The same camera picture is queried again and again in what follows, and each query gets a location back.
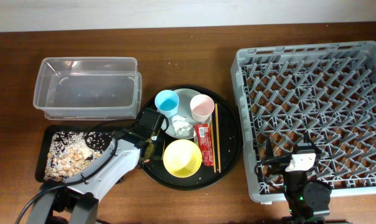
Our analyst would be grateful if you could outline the yellow bowl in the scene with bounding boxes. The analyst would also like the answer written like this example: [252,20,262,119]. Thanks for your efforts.
[163,139,202,178]

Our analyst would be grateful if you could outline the blue plastic cup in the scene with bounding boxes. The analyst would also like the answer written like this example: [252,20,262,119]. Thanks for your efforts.
[154,90,179,118]

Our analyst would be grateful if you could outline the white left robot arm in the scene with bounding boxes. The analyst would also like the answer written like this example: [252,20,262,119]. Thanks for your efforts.
[16,129,157,223]

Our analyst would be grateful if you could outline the pink plastic cup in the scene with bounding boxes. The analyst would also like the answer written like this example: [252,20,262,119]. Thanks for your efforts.
[190,94,215,123]

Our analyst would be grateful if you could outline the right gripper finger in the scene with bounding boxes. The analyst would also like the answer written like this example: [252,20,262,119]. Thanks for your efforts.
[265,136,274,159]
[303,132,321,153]

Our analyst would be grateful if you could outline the white tissue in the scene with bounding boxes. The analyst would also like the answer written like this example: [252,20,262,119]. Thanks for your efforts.
[171,115,192,135]

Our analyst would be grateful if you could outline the grey dishwasher rack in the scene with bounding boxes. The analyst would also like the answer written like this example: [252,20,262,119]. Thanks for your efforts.
[230,40,376,203]

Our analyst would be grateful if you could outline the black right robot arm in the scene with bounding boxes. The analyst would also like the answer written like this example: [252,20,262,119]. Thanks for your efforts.
[263,133,332,223]

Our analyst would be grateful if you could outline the wooden chopstick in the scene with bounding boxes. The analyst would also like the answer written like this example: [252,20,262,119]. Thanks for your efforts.
[215,103,222,173]
[209,118,217,173]

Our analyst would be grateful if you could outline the grey plate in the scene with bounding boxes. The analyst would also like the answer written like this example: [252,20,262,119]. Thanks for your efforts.
[162,88,211,139]

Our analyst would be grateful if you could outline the round black tray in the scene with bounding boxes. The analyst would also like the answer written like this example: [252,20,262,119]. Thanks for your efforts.
[143,85,243,190]

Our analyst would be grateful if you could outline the rice and food scraps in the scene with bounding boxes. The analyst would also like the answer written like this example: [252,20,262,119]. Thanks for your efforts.
[44,132,111,181]

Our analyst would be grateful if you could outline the black rectangular tray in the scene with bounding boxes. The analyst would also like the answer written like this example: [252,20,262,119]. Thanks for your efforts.
[35,125,122,182]

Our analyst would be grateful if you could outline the red sauce packet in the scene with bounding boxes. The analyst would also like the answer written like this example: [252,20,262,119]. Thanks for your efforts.
[194,124,214,166]

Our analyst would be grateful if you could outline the clear plastic bin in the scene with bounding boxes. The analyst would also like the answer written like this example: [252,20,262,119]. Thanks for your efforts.
[33,57,143,120]

